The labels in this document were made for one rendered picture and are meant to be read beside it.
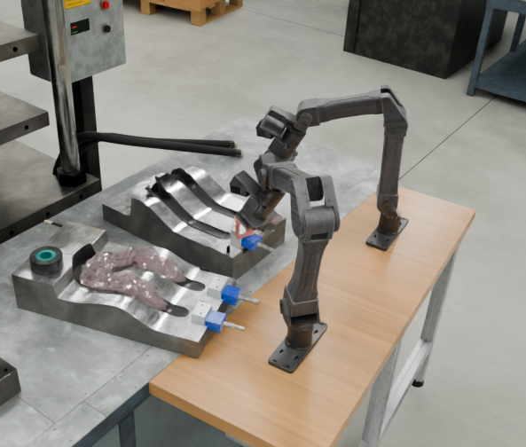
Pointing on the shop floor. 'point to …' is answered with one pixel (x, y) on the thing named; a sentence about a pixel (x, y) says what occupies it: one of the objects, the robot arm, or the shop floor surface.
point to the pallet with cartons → (192, 8)
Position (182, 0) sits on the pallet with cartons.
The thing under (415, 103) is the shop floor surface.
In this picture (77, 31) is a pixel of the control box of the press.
